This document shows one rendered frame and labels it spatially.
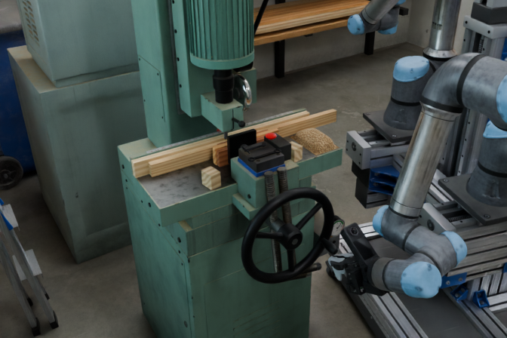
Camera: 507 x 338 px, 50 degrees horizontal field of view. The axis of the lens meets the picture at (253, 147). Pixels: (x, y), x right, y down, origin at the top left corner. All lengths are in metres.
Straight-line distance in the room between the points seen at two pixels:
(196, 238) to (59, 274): 1.28
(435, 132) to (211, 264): 0.74
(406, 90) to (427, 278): 0.90
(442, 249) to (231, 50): 0.70
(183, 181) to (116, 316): 1.05
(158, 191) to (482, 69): 0.86
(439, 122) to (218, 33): 0.58
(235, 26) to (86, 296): 1.54
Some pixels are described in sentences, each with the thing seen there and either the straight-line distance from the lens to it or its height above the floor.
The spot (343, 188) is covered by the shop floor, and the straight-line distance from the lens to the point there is 3.15.
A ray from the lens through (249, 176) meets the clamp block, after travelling 1.43.
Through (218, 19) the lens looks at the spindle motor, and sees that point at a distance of 1.41.
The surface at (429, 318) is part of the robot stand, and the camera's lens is 2.16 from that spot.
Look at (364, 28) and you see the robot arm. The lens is 2.11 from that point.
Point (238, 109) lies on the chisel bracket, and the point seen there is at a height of 1.06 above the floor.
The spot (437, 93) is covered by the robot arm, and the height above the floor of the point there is 1.24.
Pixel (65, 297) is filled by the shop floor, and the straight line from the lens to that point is 2.60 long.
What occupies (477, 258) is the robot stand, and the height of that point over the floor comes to 0.64.
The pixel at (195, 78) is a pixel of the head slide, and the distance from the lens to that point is 1.61.
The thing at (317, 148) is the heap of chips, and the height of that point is 0.91.
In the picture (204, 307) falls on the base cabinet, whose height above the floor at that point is 0.50.
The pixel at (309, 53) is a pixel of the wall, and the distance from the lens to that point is 4.81.
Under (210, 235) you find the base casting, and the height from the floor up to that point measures 0.76.
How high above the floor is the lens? 1.72
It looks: 29 degrees down
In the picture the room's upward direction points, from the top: 1 degrees counter-clockwise
